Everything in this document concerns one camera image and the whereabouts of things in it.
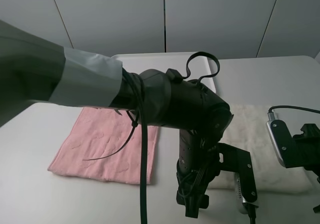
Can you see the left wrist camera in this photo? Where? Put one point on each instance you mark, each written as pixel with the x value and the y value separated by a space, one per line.
pixel 239 162

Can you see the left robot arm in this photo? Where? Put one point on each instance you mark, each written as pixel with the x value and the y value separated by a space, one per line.
pixel 35 70

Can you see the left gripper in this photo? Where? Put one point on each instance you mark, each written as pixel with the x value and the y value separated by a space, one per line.
pixel 197 166

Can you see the cream white towel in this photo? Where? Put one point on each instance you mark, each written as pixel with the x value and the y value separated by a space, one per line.
pixel 248 131

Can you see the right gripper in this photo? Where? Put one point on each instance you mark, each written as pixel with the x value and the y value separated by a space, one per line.
pixel 308 144

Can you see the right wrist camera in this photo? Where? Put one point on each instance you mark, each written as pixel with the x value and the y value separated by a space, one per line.
pixel 281 139

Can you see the white plastic tray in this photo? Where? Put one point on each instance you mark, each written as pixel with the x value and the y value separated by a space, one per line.
pixel 137 63

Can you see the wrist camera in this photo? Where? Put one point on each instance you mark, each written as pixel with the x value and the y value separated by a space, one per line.
pixel 281 139
pixel 239 162

